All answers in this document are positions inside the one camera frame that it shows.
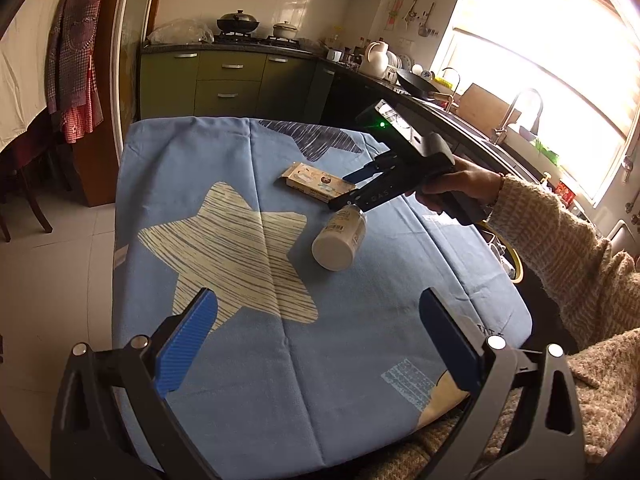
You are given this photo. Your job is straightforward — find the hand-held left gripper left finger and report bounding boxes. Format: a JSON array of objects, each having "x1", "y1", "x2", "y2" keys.
[{"x1": 50, "y1": 287, "x2": 221, "y2": 480}]

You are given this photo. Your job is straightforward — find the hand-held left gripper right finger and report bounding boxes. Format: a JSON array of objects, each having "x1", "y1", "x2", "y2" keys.
[{"x1": 419, "y1": 287, "x2": 586, "y2": 480}]

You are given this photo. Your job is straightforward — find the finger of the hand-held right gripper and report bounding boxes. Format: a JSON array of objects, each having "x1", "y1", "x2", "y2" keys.
[
  {"x1": 327, "y1": 186, "x2": 373, "y2": 212},
  {"x1": 342, "y1": 157, "x2": 397, "y2": 186}
]

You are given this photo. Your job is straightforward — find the white plastic bottle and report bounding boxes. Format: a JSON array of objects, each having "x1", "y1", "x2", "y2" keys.
[{"x1": 311, "y1": 204, "x2": 369, "y2": 272}]

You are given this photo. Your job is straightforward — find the yellow rimmed trash bin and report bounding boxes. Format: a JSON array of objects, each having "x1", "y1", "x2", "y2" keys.
[{"x1": 486, "y1": 217, "x2": 527, "y2": 287}]

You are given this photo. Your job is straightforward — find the person's right forearm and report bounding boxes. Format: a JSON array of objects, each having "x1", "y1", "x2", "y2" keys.
[{"x1": 486, "y1": 174, "x2": 640, "y2": 352}]

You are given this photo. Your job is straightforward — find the person's right hand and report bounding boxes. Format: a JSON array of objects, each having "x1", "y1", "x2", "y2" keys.
[{"x1": 416, "y1": 156, "x2": 504, "y2": 213}]

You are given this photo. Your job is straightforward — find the flat beige box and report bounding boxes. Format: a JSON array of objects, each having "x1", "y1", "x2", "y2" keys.
[{"x1": 279, "y1": 161, "x2": 359, "y2": 202}]

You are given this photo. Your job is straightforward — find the black wok pan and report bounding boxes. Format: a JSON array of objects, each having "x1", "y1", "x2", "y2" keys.
[{"x1": 395, "y1": 68, "x2": 454, "y2": 102}]

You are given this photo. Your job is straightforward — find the wooden cutting board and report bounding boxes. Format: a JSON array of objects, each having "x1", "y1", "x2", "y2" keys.
[{"x1": 456, "y1": 83, "x2": 514, "y2": 137}]

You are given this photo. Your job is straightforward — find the black dishwasher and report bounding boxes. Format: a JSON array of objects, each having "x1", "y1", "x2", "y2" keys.
[{"x1": 319, "y1": 62, "x2": 383, "y2": 131}]

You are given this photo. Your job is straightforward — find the steel faucet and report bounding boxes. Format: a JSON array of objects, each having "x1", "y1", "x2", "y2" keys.
[{"x1": 492, "y1": 88, "x2": 544, "y2": 146}]

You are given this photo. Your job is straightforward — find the dish rack with plates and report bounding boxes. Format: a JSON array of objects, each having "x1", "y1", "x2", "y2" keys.
[{"x1": 385, "y1": 51, "x2": 417, "y2": 81}]

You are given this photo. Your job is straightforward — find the steel double sink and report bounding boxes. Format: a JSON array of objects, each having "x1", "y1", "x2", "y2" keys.
[{"x1": 477, "y1": 132, "x2": 547, "y2": 173}]

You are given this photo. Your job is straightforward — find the white jug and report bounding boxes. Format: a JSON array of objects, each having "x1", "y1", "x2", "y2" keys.
[{"x1": 362, "y1": 40, "x2": 390, "y2": 80}]

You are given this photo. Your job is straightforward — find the blue star print tablecloth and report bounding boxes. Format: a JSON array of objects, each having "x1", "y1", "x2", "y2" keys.
[{"x1": 111, "y1": 116, "x2": 533, "y2": 480}]

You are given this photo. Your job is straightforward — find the green base cabinet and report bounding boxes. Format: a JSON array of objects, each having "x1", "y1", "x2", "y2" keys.
[
  {"x1": 138, "y1": 50, "x2": 199, "y2": 122},
  {"x1": 259, "y1": 55, "x2": 321, "y2": 124}
]

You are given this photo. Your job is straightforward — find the green cloth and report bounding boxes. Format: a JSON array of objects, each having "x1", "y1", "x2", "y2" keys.
[{"x1": 533, "y1": 139, "x2": 561, "y2": 164}]

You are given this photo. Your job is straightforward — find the hanging kitchen utensils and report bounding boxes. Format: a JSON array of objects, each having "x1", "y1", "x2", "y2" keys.
[{"x1": 404, "y1": 0, "x2": 437, "y2": 39}]

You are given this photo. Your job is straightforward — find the green drawer unit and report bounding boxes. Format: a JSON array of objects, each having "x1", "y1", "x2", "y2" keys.
[{"x1": 193, "y1": 52, "x2": 267, "y2": 119}]

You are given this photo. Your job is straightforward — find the person's beige sweater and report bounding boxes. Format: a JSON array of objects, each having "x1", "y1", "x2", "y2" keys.
[{"x1": 369, "y1": 326, "x2": 640, "y2": 480}]

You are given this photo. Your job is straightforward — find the black gas stove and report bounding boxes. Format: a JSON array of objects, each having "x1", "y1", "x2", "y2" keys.
[{"x1": 214, "y1": 32, "x2": 302, "y2": 47}]

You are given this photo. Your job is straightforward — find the window blind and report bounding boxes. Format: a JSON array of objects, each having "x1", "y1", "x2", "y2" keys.
[{"x1": 449, "y1": 0, "x2": 640, "y2": 137}]

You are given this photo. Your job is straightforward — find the black lidded wok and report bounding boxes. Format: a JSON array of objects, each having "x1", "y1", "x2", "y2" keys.
[{"x1": 216, "y1": 9, "x2": 262, "y2": 36}]

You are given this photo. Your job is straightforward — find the dark wooden chair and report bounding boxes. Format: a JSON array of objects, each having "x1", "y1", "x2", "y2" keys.
[{"x1": 0, "y1": 122, "x2": 54, "y2": 244}]

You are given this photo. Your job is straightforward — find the clear plastic bag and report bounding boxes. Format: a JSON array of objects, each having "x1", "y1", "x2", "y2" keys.
[{"x1": 147, "y1": 18, "x2": 215, "y2": 46}]

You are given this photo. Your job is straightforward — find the red checkered apron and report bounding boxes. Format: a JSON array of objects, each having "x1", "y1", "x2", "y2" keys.
[{"x1": 59, "y1": 55, "x2": 99, "y2": 144}]

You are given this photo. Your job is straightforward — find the sliding glass door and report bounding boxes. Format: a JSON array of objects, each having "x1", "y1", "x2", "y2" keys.
[{"x1": 111, "y1": 0, "x2": 168, "y2": 211}]

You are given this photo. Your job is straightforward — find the purple checkered apron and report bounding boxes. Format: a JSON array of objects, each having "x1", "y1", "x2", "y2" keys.
[{"x1": 46, "y1": 0, "x2": 110, "y2": 132}]

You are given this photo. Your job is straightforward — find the white cloth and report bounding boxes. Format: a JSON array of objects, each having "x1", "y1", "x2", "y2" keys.
[{"x1": 0, "y1": 0, "x2": 77, "y2": 152}]

